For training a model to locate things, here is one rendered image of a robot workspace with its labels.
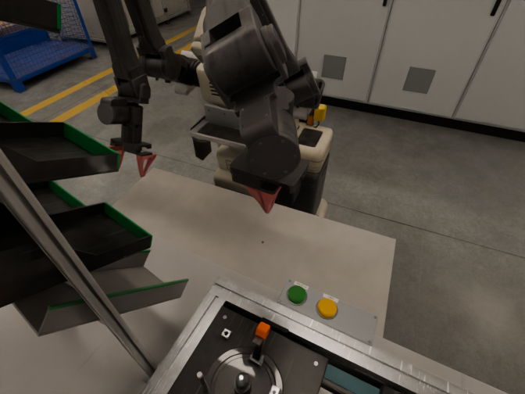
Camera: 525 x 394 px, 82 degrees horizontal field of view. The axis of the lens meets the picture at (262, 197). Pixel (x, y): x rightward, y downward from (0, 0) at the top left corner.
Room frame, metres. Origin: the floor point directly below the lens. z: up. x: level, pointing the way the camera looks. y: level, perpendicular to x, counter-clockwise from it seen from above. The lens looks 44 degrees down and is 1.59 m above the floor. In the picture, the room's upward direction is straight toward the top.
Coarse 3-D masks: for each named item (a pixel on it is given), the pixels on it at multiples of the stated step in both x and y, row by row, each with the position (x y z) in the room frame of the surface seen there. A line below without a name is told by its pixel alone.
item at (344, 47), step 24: (312, 0) 3.20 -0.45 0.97; (336, 0) 3.12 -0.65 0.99; (360, 0) 3.04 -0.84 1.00; (384, 0) 2.94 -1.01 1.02; (312, 24) 3.19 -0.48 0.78; (336, 24) 3.10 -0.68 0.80; (360, 24) 3.02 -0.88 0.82; (384, 24) 2.94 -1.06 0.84; (312, 48) 3.18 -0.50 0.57; (336, 48) 3.09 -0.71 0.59; (360, 48) 3.00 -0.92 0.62; (336, 72) 3.07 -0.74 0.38; (360, 72) 2.99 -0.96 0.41; (336, 96) 3.06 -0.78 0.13; (360, 96) 2.96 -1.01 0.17
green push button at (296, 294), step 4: (292, 288) 0.35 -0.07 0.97; (296, 288) 0.35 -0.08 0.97; (300, 288) 0.35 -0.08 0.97; (288, 292) 0.34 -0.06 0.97; (292, 292) 0.34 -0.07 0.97; (296, 292) 0.34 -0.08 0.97; (300, 292) 0.34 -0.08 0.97; (304, 292) 0.34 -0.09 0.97; (288, 296) 0.33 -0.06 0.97; (292, 296) 0.33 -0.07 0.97; (296, 296) 0.33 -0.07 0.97; (300, 296) 0.33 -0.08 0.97; (304, 296) 0.33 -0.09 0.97; (292, 300) 0.32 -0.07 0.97; (296, 300) 0.32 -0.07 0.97; (300, 300) 0.32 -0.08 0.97
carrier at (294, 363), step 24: (216, 336) 0.24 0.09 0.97; (240, 336) 0.24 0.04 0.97; (192, 360) 0.20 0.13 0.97; (216, 360) 0.19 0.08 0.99; (240, 360) 0.19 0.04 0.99; (264, 360) 0.19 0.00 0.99; (288, 360) 0.20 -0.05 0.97; (312, 360) 0.20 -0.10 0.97; (192, 384) 0.16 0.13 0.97; (216, 384) 0.16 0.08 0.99; (240, 384) 0.14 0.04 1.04; (264, 384) 0.16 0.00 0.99; (288, 384) 0.16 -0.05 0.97; (312, 384) 0.16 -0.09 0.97
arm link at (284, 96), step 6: (282, 90) 0.36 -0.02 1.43; (288, 90) 0.37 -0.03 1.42; (282, 96) 0.34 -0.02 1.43; (288, 96) 0.35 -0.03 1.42; (294, 96) 0.35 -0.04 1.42; (276, 102) 0.32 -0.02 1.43; (282, 102) 0.33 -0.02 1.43; (288, 102) 0.33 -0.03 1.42; (282, 108) 0.31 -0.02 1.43; (288, 108) 0.31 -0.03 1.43
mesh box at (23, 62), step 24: (48, 0) 4.23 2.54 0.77; (72, 0) 4.53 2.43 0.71; (0, 24) 3.59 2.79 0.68; (72, 24) 4.40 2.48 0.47; (0, 48) 3.47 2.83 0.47; (24, 48) 3.71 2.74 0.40; (48, 48) 3.97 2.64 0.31; (72, 48) 4.27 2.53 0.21; (0, 72) 3.48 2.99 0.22; (24, 72) 3.58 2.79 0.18
